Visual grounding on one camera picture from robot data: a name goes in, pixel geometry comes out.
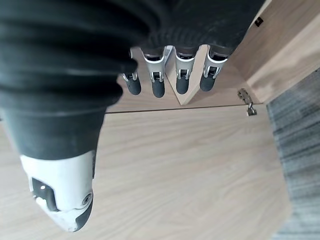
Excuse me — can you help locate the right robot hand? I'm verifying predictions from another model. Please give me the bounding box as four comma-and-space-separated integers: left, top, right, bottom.
0, 0, 266, 233

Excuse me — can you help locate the wooden cabinet door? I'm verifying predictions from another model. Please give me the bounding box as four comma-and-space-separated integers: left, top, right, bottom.
0, 103, 294, 240

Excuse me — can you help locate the silver cabinet hinge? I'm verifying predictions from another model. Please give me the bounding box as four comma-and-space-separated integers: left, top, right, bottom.
236, 87, 258, 117

